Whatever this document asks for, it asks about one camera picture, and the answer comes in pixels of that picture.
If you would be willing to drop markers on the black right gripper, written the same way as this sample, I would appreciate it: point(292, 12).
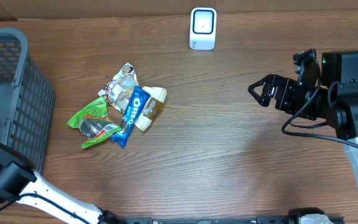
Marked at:
point(282, 100)

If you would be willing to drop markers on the blue oreo packet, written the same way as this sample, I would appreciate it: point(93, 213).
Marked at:
point(136, 104)

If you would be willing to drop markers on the beige pastry snack packet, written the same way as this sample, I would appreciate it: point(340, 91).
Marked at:
point(118, 92)

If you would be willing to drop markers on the green snack packet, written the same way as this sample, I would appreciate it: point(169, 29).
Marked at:
point(93, 122)

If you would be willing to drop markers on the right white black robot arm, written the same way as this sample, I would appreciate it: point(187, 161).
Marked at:
point(322, 102)

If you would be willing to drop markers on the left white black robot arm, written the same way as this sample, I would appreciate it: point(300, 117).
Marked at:
point(21, 183)

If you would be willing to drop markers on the white barcode scanner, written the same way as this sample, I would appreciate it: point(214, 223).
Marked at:
point(203, 28)

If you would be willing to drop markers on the grey plastic mesh basket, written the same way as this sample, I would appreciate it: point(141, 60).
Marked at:
point(27, 99)

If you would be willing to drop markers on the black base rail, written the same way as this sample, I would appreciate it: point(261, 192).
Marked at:
point(294, 216)

